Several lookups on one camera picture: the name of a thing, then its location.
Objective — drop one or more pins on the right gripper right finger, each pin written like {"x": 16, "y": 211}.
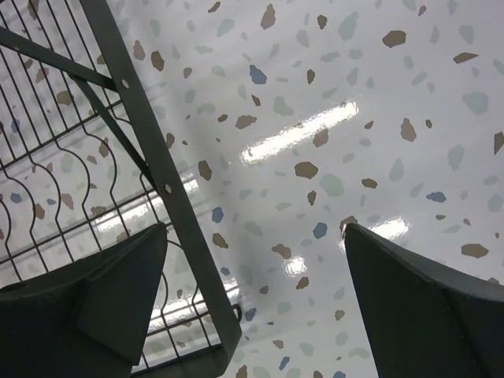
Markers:
{"x": 423, "y": 318}

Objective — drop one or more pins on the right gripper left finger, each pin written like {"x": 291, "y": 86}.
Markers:
{"x": 88, "y": 318}

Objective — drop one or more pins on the black wire dish rack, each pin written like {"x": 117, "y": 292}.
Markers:
{"x": 85, "y": 165}

